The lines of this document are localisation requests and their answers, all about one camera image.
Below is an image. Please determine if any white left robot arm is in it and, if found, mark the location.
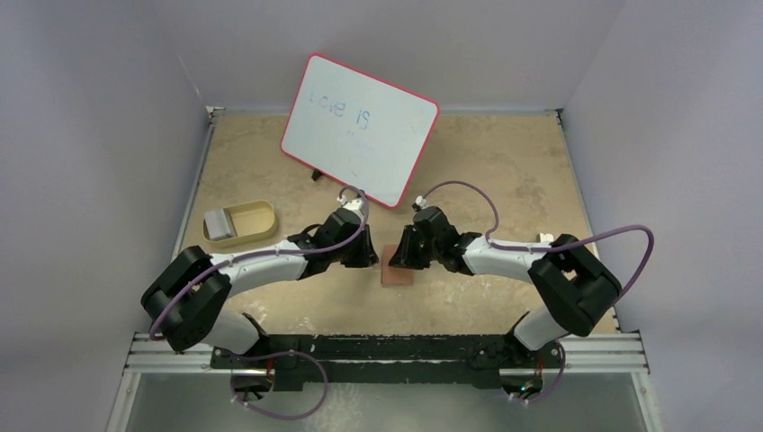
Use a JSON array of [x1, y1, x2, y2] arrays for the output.
[[139, 200, 379, 368]]

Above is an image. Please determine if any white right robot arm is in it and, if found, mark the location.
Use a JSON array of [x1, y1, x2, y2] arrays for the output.
[[389, 206, 623, 366]]

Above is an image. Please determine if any cream oval tray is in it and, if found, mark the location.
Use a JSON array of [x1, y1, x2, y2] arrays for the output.
[[202, 200, 278, 248]]

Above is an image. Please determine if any pink framed whiteboard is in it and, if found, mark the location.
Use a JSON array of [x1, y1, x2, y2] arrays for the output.
[[281, 54, 440, 208]]

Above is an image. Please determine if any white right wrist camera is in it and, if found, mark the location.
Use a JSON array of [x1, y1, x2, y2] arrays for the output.
[[411, 195, 427, 212]]

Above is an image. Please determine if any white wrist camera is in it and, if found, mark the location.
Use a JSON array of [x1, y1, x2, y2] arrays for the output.
[[411, 195, 427, 212], [337, 196, 367, 218]]

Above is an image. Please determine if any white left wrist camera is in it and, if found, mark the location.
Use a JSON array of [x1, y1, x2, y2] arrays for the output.
[[337, 196, 367, 218]]

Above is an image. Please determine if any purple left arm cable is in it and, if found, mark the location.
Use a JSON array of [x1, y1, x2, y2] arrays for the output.
[[148, 185, 371, 341]]

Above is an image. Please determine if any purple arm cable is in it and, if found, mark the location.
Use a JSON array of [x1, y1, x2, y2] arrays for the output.
[[419, 180, 656, 305], [148, 185, 371, 341]]

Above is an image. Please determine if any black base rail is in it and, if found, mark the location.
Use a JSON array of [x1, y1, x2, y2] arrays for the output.
[[203, 309, 567, 393]]

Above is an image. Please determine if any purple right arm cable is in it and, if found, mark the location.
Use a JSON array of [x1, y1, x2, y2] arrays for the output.
[[419, 180, 656, 305]]

